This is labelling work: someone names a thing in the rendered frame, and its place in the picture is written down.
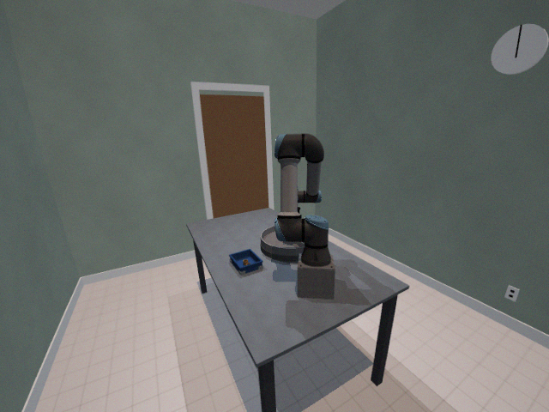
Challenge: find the blue open crate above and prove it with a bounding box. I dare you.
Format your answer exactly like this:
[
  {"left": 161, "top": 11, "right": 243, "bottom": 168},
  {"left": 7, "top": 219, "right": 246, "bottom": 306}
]
[{"left": 229, "top": 249, "right": 263, "bottom": 275}]

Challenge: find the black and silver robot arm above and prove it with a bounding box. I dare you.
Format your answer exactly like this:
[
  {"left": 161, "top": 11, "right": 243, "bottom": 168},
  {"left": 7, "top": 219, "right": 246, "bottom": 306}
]
[{"left": 274, "top": 134, "right": 331, "bottom": 267}]

